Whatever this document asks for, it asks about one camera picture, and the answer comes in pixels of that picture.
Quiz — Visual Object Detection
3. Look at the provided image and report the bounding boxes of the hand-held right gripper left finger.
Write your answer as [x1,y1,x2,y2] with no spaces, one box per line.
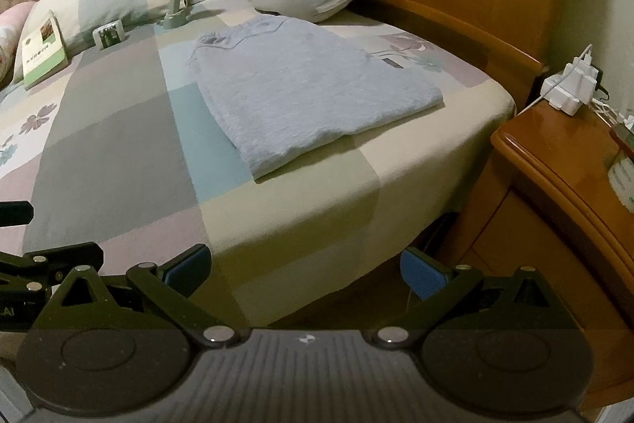
[34,243,238,349]

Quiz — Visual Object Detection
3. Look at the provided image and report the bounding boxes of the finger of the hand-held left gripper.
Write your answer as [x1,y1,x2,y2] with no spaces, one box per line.
[0,241,104,291]
[0,200,35,227]

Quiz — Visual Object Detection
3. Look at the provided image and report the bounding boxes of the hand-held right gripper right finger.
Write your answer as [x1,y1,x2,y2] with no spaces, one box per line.
[369,247,576,350]

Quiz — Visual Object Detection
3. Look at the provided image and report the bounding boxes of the wooden nightstand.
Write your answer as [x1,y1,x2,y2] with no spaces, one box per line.
[443,98,634,404]

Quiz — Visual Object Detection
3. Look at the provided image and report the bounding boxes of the green and white book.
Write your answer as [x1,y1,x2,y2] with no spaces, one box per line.
[21,9,70,91]

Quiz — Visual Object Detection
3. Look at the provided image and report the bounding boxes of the pink floral quilt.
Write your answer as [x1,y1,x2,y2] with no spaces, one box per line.
[0,2,35,89]

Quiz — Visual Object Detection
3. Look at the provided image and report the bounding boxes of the green tissue packet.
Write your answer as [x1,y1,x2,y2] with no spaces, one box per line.
[92,20,126,50]

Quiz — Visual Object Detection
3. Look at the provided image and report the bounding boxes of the green and white packet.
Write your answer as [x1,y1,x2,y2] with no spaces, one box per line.
[607,153,634,212]

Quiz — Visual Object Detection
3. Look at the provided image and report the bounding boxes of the white power strip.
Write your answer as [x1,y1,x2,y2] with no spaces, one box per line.
[540,44,602,114]

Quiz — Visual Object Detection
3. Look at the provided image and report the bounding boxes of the black power adapter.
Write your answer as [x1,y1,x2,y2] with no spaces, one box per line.
[592,65,611,101]

